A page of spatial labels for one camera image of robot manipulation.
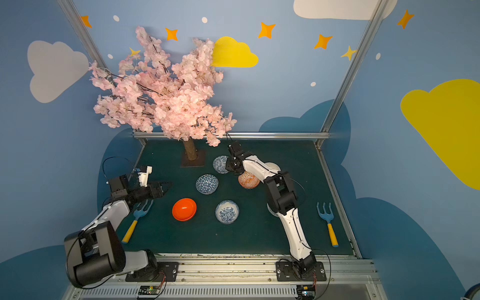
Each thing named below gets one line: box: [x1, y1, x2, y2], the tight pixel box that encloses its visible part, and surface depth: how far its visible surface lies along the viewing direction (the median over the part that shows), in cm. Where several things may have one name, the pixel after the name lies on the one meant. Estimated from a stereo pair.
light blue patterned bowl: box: [212, 155, 230, 175], surface depth 110 cm
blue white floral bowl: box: [215, 199, 240, 225], surface depth 91 cm
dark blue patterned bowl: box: [195, 173, 220, 195], surface depth 101 cm
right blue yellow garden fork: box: [316, 201, 339, 248], surface depth 91 cm
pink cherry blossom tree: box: [88, 26, 237, 162], surface depth 74 cm
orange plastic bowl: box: [171, 197, 197, 222], surface depth 89 cm
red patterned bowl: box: [238, 170, 261, 190], surface depth 103 cm
